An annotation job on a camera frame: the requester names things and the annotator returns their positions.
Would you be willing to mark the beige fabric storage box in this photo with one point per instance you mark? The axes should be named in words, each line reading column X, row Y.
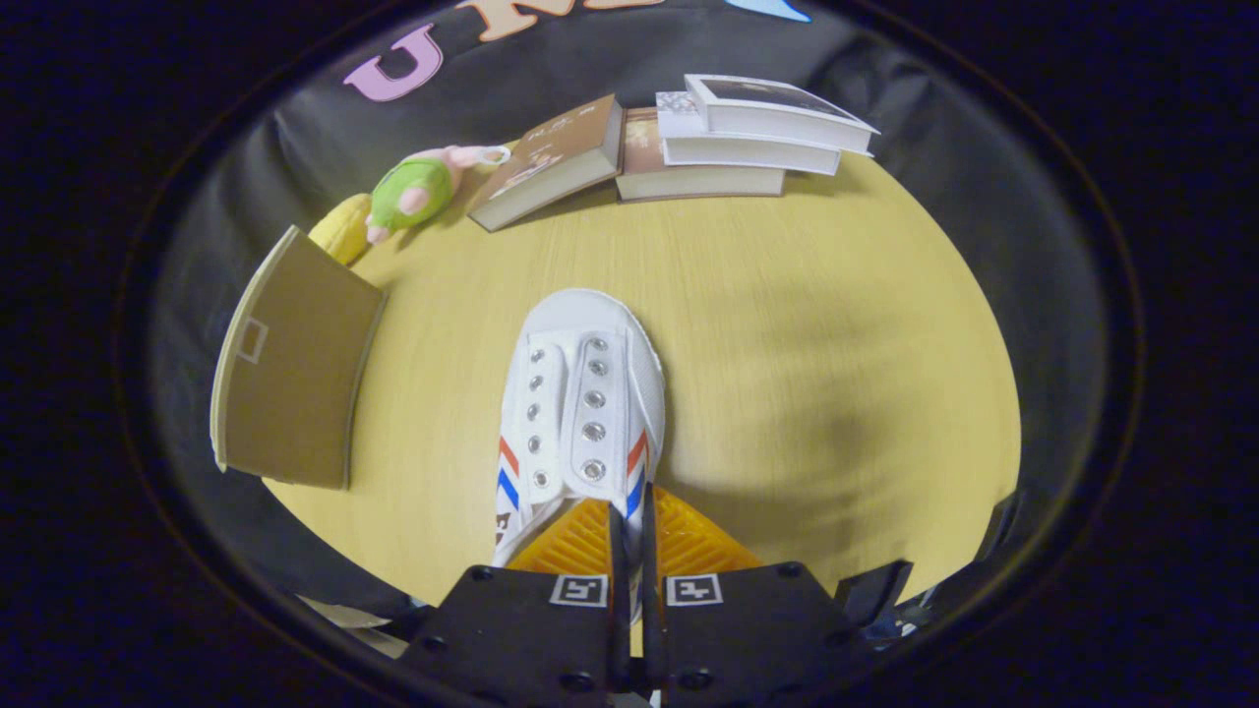
column 295, row 393

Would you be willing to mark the yellow plush toy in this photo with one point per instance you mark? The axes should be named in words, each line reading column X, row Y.
column 344, row 231

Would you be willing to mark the white patterned cover book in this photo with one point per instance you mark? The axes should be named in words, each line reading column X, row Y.
column 748, row 152

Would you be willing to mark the white canvas shoe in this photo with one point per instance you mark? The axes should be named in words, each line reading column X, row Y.
column 590, row 334

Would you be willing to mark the green and pink plush toy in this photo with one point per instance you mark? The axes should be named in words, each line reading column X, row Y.
column 408, row 192

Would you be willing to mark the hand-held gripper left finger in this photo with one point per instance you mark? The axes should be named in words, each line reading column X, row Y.
column 618, row 610

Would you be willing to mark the thick tan cover book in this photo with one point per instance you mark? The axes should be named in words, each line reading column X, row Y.
column 708, row 182

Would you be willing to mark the brown cover book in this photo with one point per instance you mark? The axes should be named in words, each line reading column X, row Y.
column 561, row 147

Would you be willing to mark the black backdrop cloth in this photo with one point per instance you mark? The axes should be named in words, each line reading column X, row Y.
column 934, row 147

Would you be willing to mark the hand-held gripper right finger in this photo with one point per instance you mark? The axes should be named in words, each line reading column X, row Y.
column 651, row 610

